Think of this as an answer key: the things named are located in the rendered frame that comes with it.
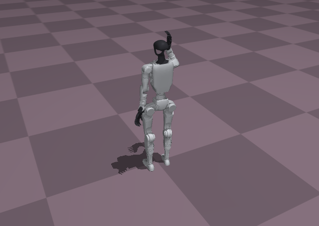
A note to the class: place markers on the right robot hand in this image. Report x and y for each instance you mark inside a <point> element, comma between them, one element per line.
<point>168,39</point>

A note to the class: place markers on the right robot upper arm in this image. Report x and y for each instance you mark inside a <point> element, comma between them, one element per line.
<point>175,62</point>

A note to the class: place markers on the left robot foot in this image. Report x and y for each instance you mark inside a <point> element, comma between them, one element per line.
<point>150,167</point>

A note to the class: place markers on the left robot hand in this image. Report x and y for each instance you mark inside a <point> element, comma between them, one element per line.
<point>139,116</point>

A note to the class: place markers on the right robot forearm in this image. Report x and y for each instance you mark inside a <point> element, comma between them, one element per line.
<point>170,54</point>

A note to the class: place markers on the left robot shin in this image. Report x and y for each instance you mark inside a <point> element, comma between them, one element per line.
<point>149,148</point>

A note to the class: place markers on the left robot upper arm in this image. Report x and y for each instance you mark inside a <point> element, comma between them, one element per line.
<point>146,70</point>

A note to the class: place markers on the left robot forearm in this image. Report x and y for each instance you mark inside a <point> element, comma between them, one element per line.
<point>143,99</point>

